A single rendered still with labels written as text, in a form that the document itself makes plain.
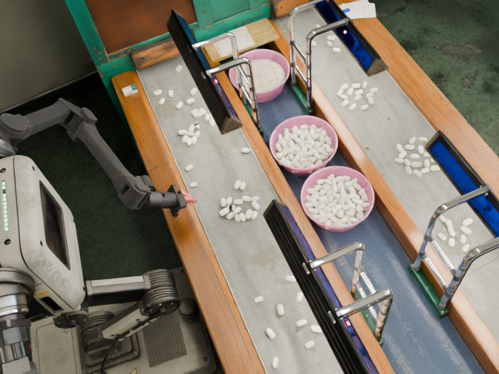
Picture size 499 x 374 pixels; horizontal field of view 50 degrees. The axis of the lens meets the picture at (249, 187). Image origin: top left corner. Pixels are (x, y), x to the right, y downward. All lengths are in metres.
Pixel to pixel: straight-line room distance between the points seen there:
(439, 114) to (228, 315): 1.14
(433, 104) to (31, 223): 1.60
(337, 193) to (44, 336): 1.26
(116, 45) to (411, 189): 1.38
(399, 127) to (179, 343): 1.20
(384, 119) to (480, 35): 1.65
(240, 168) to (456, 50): 1.96
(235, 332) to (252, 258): 0.28
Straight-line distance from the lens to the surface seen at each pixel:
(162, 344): 2.15
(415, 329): 1.92
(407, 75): 2.40
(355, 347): 1.42
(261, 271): 1.90
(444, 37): 3.75
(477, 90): 3.47
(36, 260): 1.31
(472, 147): 2.21
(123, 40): 2.49
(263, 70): 2.46
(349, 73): 2.42
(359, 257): 1.58
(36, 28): 3.36
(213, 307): 1.85
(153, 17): 2.46
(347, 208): 2.01
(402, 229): 1.96
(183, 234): 1.98
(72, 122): 2.04
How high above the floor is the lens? 2.47
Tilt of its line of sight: 57 degrees down
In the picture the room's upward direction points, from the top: 11 degrees counter-clockwise
